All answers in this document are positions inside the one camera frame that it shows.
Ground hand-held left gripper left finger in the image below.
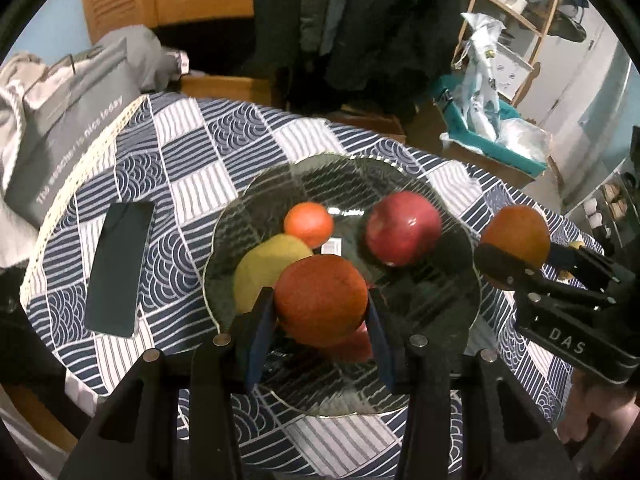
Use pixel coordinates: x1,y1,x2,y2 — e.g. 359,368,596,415
57,285,277,480

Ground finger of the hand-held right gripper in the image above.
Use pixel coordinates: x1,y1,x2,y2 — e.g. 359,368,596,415
474,242,619,322
547,243,637,292

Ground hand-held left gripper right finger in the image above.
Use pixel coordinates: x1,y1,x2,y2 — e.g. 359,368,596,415
367,285,569,480

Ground clear glass plate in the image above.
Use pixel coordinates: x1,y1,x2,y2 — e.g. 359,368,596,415
203,153,482,419

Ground red apple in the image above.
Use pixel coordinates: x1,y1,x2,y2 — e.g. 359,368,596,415
364,191,444,267

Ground small orange tangerine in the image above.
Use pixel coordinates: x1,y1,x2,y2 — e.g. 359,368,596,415
283,202,335,250

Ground person's right hand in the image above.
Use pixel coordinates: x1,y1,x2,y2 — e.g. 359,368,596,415
557,369,640,445

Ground metal storage rack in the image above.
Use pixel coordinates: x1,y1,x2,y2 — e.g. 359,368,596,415
575,167,634,262

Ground cardboard box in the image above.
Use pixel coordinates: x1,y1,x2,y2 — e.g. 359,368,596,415
439,132,552,187

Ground clear plastic bag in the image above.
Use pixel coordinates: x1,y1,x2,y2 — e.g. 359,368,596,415
497,117,552,164

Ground teal box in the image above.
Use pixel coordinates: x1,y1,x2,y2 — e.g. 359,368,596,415
432,74,549,177

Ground black smartphone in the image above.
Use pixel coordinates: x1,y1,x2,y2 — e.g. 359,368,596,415
83,201,157,339

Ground white printed plastic bag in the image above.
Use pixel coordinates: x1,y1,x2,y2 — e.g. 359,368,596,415
452,12,507,139

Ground blue white patterned tablecloth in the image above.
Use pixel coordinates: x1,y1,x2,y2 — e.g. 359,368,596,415
22,92,607,479

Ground wooden shelf rack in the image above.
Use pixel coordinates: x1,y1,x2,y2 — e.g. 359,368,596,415
452,0,562,107

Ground dark hanging coats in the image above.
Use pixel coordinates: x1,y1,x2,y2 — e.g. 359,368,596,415
252,0,464,122

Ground grey tote bag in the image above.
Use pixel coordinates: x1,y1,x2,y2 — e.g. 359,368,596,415
4,42,144,229

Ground grey hoodie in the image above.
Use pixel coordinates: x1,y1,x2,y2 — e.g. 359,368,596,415
90,25,177,97

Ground beige garment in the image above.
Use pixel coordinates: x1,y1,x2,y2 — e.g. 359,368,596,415
0,50,57,267

